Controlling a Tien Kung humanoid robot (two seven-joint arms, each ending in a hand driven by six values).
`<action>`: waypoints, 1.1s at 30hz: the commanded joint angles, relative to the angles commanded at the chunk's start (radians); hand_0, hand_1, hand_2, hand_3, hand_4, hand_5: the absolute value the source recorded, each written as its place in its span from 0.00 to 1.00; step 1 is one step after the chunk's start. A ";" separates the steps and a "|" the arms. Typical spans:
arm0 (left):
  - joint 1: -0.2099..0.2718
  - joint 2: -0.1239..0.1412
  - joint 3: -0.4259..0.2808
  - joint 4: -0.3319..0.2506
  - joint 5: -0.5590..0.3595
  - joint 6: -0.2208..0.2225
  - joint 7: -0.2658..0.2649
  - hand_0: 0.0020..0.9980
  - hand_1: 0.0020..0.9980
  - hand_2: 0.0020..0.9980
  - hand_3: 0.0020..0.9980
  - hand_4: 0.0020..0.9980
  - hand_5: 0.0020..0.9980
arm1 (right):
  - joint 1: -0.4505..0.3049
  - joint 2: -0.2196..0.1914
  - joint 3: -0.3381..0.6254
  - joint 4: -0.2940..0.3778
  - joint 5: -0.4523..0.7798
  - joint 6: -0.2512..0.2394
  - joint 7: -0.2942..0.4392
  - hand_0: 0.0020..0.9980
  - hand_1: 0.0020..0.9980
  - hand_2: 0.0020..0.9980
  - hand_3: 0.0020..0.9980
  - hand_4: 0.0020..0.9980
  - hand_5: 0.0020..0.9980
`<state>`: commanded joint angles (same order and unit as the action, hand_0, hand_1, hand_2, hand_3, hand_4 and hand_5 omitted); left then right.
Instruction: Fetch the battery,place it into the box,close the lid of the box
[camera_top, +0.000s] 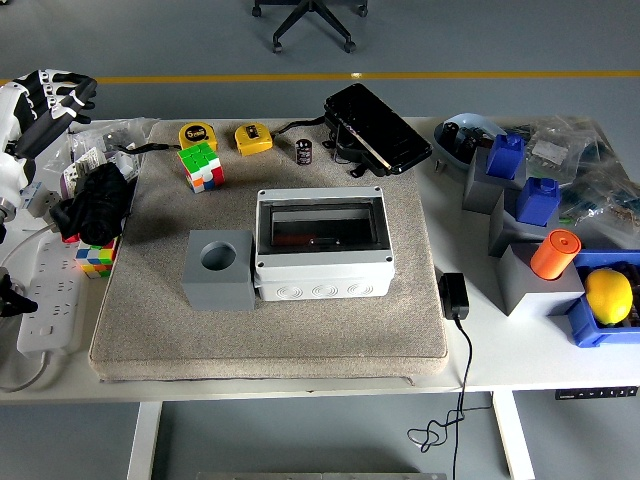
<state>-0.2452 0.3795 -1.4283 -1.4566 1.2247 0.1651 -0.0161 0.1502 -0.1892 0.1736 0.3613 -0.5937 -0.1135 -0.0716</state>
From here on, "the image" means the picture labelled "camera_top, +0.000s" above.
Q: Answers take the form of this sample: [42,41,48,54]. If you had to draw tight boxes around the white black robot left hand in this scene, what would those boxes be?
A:
[0,68,99,209]

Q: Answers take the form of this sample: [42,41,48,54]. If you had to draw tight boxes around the transparent hinged box lid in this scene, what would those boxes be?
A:
[259,199,385,251]

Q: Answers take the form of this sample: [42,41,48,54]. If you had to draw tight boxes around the orange cylinder battery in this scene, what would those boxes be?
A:
[530,228,584,282]
[273,232,317,246]

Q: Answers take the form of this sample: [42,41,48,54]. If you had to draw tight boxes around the grey plastic junction box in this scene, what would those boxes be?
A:
[253,187,397,303]

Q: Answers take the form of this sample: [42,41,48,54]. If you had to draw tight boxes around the clear bags of small parts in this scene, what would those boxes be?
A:
[42,118,161,201]

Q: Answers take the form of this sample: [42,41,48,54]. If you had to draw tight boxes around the black cloth bundle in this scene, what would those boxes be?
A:
[49,162,134,246]

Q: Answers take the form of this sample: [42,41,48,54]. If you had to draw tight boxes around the yellow tape measure 5m print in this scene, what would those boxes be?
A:
[178,122,221,151]

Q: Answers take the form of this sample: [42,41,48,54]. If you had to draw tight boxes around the rubik's cube multicolour face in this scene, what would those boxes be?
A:
[75,237,121,280]

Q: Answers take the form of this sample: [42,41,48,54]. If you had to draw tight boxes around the rubik's cube green face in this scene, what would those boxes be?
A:
[177,142,226,194]

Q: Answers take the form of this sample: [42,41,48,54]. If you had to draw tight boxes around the white power strip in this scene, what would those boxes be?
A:
[17,239,84,356]

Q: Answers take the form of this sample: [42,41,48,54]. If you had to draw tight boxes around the yellow tape measure black label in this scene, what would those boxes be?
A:
[234,123,277,158]

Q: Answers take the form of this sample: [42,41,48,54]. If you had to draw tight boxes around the grey block holder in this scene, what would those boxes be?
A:
[461,146,529,216]
[488,188,561,259]
[498,243,586,317]
[182,229,258,312]

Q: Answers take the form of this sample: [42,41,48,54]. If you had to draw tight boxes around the black office chair base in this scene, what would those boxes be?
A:
[252,0,370,55]

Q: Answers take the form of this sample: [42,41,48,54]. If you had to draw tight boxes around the black open case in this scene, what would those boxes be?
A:
[323,83,434,176]

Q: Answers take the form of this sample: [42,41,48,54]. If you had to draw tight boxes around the grey-brown fabric mat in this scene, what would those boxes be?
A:
[89,118,450,385]

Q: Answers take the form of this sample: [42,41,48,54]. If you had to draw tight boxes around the white table leg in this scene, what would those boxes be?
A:
[492,391,536,480]
[124,401,164,480]

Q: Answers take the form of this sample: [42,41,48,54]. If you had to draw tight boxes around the light blue bowl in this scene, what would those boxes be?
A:
[433,112,506,174]

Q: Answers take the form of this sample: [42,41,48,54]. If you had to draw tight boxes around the black power adapter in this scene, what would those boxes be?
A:
[438,272,471,322]

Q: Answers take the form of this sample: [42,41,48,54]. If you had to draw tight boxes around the blue plastic block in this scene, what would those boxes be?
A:
[515,176,562,226]
[485,133,527,180]

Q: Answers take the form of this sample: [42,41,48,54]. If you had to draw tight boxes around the clear bags of components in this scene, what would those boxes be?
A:
[499,115,640,251]

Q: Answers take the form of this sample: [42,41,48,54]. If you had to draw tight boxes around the blue storage bin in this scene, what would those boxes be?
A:
[565,249,640,348]

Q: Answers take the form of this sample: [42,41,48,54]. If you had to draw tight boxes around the yellow lemon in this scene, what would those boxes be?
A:
[584,268,635,326]

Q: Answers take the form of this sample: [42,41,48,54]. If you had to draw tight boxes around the black table control panel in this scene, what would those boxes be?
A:
[554,387,640,401]

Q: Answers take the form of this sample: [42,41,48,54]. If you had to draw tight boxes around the white circuit breaker blue switch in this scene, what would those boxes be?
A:
[19,178,62,222]

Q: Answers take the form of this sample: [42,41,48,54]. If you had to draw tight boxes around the black tape measure strap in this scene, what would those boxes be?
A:
[114,142,182,154]
[273,115,329,137]

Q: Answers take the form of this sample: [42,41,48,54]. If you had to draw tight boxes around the white cable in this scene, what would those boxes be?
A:
[0,224,56,274]

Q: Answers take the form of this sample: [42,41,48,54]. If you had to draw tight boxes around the white power strip cord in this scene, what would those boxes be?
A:
[0,349,69,394]

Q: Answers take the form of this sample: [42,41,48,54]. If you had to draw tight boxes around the black adapter cord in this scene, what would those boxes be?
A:
[407,317,494,480]

